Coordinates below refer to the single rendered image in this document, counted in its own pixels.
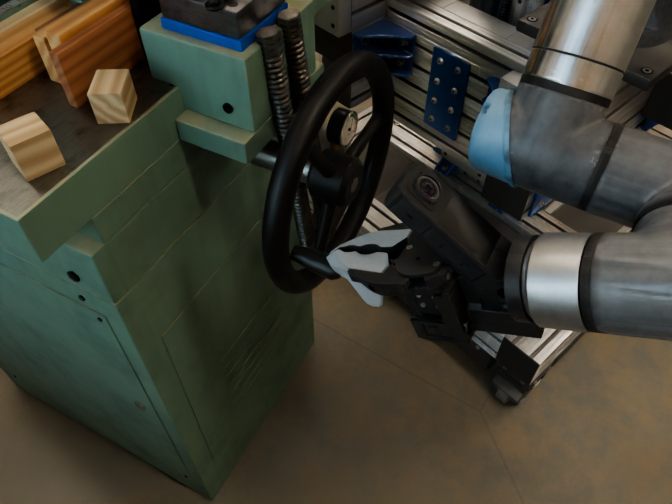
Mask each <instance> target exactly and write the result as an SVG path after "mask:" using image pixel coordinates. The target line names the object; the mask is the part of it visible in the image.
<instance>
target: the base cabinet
mask: <svg viewBox="0 0 672 504"><path fill-rule="evenodd" d="M271 174H272V171H271V170H268V169H265V168H263V167H260V166H257V165H255V164H252V163H248V164H247V165H246V166H245V167H244V168H243V169H242V170H241V171H240V172H239V174H238V175H237V176H236V177H235V178H234V179H233V180H232V181H231V182H230V183H229V184H228V185H227V186H226V187H225V188H224V189H223V191H222V192H221V193H220V194H219V195H218V196H217V197H216V198H215V199H214V200H213V201H212V202H211V203H210V204H209V205H208V207H207V208H206V209H205V210H204V211H203V212H202V213H201V214H200V215H199V216H198V217H197V218H196V219H195V220H194V221H193V222H192V224H191V225H190V226H189V227H188V228H187V229H186V230H185V231H184V232H183V233H182V234H181V235H180V236H179V237H178V238H177V239H176V241H175V242H174V243H173V244H172V245H171V246H170V247H169V248H168V249H167V250H166V251H165V252H164V253H163V254H162V255H161V256H160V258H159V259H158V260H157V261H156V262H155V263H154V264H153V265H152V266H151V267H150V268H149V269H148V270H147V271H146V272H145V273H144V275H143V276H142V277H141V278H140V279H139V280H138V281H137V282H136V283H135V284H134V285H133V286H132V287H131V288H130V289H129V290H128V292H127V293H126V294H125V295H124V296H123V297H122V298H121V299H120V300H119V301H118V302H117V303H115V304H113V303H111V302H109V301H107V300H105V299H103V298H101V297H99V296H97V295H95V294H93V293H91V292H89V291H86V290H84V289H82V288H80V287H78V286H76V285H74V284H72V283H70V282H68V281H66V280H64V279H62V278H60V277H58V276H56V275H54V274H52V273H50V272H48V271H46V270H44V269H42V268H40V267H38V266H36V265H34V264H32V263H30V262H28V261H26V260H24V259H22V258H20V257H18V256H16V255H14V254H12V253H10V252H8V251H6V250H4V249H2V248H0V368H1V369H2V370H3V371H4V372H5V373H6V374H7V375H8V377H9V378H10V379H11V380H12V381H13V382H14V383H15V385H17V386H18V387H20V388H22V389H23V390H25V391H27V392H29V393H30V394H32V395H34V396H35V397H37V398H39V399H40V400H42V401H44V402H45V403H47V404H49V405H51V406H52V407H54V408H56V409H57V410H59V411H61V412H62V413H64V414H66V415H67V416H69V417H71V418H72V419H74V420H76V421H78V422H79V423H81V424H83V425H84V426H86V427H88V428H89V429H91V430H93V431H94V432H96V433H98V434H100V435H101V436H103V437H105V438H106V439H108V440H110V441H111V442H113V443H115V444H116V445H118V446H120V447H122V448H123V449H125V450H127V451H128V452H130V453H132V454H133V455H135V456H137V457H138V458H140V459H142V460H143V461H145V462H147V463H149V464H150V465H152V466H154V467H155V468H157V469H159V470H160V471H162V472H164V473H165V474H167V475H169V476H171V477H172V478H174V479H176V480H177V481H179V482H181V483H182V484H184V485H186V486H187V487H189V488H191V489H192V490H194V491H196V492H198V493H199V494H201V495H203V496H204V497H206V498H208V499H209V500H214V498H215V496H216V495H217V493H218V492H219V490H220V489H221V487H222V485H223V484H224V482H225V481H226V479H227V478H228V476H229V475H230V473H231V471H232V470H233V468H234V467H235V465H236V464H237V462H238V461H239V459H240V457H241V456H242V454H243V453H244V451H245V450H246V448H247V447H248V445H249V443H250V442H251V440H252V439H253V437H254V436H255V434H256V432H257V431H258V429H259V428H260V426H261V425H262V423H263V422H264V420H265V418H266V417H267V415H268V414H269V412H270V411H271V409H272V408H273V406H274V404H275V403H276V401H277V400H278V398H279V397H280V395H281V393H282V392H283V390H284V389H285V387H286V386H287V384H288V383H289V381H290V379H291V378H292V376H293V375H294V373H295V372H296V370H297V369H298V367H299V365H300V364H301V362H302V361H303V359H304V358H305V356H306V355H307V353H308V351H309V350H310V348H311V347H312V345H313V344H314V341H315V340H314V321H313V302H312V290H310V291H308V292H305V293H302V294H289V293H286V292H283V291H282V290H280V289H279V288H278V287H276V286H275V285H274V283H273V282H272V281H271V279H270V277H269V275H268V273H267V271H266V268H265V264H264V259H263V252H262V221H263V212H264V206H265V200H266V195H267V190H268V186H269V182H270V178H271Z"/></svg>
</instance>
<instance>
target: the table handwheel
mask: <svg viewBox="0 0 672 504"><path fill-rule="evenodd" d="M361 77H365V78H366V79H367V81H368V83H369V86H370V89H371V94H372V116H371V118H370V119H369V121H368V122H367V123H366V125H365V126H364V128H363V129H362V131H361V132H360V134H359V135H358V136H357V137H356V139H355V140H354V141H353V143H352V144H351V145H350V146H349V148H348V149H347V150H346V151H345V153H342V152H339V151H336V150H333V149H330V148H326V149H324V150H323V151H320V150H319V149H318V147H317V146H316V145H315V144H314V142H315V139H316V137H317V135H318V133H319V131H320V129H321V127H322V125H323V123H324V121H325V120H326V118H327V116H328V114H329V113H330V111H331V109H332V108H333V106H334V105H335V103H336V102H337V100H338V99H339V98H340V96H341V95H342V94H343V93H344V91H345V90H346V89H347V88H348V87H349V86H350V85H351V84H352V83H353V82H354V81H356V80H357V79H359V78H361ZM393 119H394V87H393V81H392V77H391V73H390V71H389V68H388V66H387V65H386V63H385V61H384V60H383V59H382V58H381V57H380V56H379V55H377V54H376V53H374V52H371V51H368V50H356V51H352V52H349V53H347V54H345V55H343V56H341V57H340V58H338V59H337V60H336V61H335V62H333V63H332V64H331V65H330V66H329V67H328V68H327V69H326V70H325V71H324V72H323V73H322V74H321V75H320V76H319V78H318V79H317V80H316V81H315V83H314V84H313V85H312V87H311V88H310V90H309V91H308V93H307V94H306V96H305V97H304V99H303V101H302V102H301V104H300V106H299V108H298V109H297V111H296V113H295V115H294V117H293V119H292V121H291V123H290V125H289V128H288V130H287V132H286V134H285V137H284V139H283V142H282V144H281V146H280V145H279V142H278V141H276V140H273V139H271V140H270V141H269V142H268V143H267V144H266V145H265V147H264V148H263V149H262V150H261V151H260V152H259V153H258V154H257V155H256V156H255V157H254V158H253V159H252V160H251V161H250V162H249V163H252V164H255V165H257V166H260V167H263V168H265V169H268V170H271V171H272V174H271V178H270V182H269V186H268V190H267V195H266V200H265V206H264V212H263V221H262V252H263V259H264V264H265V268H266V271H267V273H268V275H269V277H270V279H271V281H272V282H273V283H274V285H275V286H276V287H278V288H279V289H280V290H282V291H283V292H286V293H289V294H302V293H305V292H308V291H310V290H312V289H314V288H315V287H317V286H318V285H319V284H321V283H322V282H323V281H324V280H325V279H326V278H324V277H321V276H319V275H317V274H316V273H314V272H312V271H310V270H308V269H306V268H303V269H301V270H298V271H296V270H295V269H294V268H293V265H292V262H291V259H290V247H289V241H290V226H291V219H292V213H293V207H294V202H295V198H296V194H297V190H298V186H299V183H300V182H303V183H306V184H307V188H308V191H309V193H310V195H311V196H312V197H314V198H317V199H320V200H322V201H323V202H322V207H321V213H320V218H319V224H318V229H317V235H316V239H315V243H314V247H313V249H315V250H318V251H322V252H325V253H328V254H330V252H331V251H333V250H334V249H335V248H337V247H338V246H339V245H341V244H343V243H345V242H347V241H350V240H352V239H354V238H356V236H357V234H358V232H359V230H360V228H361V226H362V224H363V222H364V220H365V218H366V216H367V213H368V211H369V209H370V206H371V204H372V201H373V199H374V196H375V194H376V191H377V188H378V185H379V182H380V179H381V176H382V173H383V169H384V166H385V162H386V158H387V154H388V150H389V145H390V140H391V134H392V128H393ZM368 143H369V144H368ZM367 144H368V149H367V154H366V158H365V162H364V165H362V163H361V160H360V159H359V157H360V155H361V153H362V152H363V150H364V149H365V147H366V146H367ZM347 205H349V207H348V209H347V211H346V213H345V215H344V217H343V219H342V221H341V223H340V225H339V226H338V228H337V230H336V232H335V233H334V235H333V237H332V238H331V240H330V241H329V243H328V239H329V235H330V231H331V227H332V223H333V219H334V215H335V211H336V208H337V206H338V207H341V208H343V207H345V206H347Z"/></svg>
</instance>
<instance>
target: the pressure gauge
mask: <svg viewBox="0 0 672 504"><path fill-rule="evenodd" d="M353 115H354V117H353ZM352 119H353V122H352ZM351 124H352V126H351ZM357 125H358V114H357V112H356V111H351V110H348V109H345V108H342V107H338V108H337V109H335V110H334V112H333V113H332V115H331V117H330V119H329V122H328V125H327V130H326V137H327V140H328V142H330V145H331V146H332V149H333V150H338V149H339V146H341V147H343V148H346V147H347V146H349V144H350V143H351V142H352V140H353V138H354V136H355V133H356V130H357ZM349 128H351V131H348V129H349Z"/></svg>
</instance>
